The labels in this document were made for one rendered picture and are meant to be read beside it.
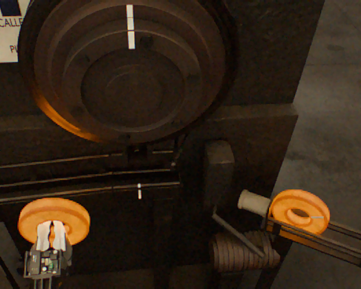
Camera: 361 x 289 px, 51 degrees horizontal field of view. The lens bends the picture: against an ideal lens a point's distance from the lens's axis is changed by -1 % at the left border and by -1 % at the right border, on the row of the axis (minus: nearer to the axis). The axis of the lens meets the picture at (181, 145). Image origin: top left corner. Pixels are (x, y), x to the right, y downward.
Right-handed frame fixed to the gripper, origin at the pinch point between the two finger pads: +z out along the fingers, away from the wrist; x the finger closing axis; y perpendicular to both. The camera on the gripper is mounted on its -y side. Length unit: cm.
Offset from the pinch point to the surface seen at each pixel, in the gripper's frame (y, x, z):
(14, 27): 20.8, 6.5, 38.8
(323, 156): -105, -128, 61
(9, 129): -5.3, 14.0, 27.9
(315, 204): -6, -66, 1
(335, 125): -112, -146, 85
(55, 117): 9.2, -1.3, 21.6
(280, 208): -14, -59, 3
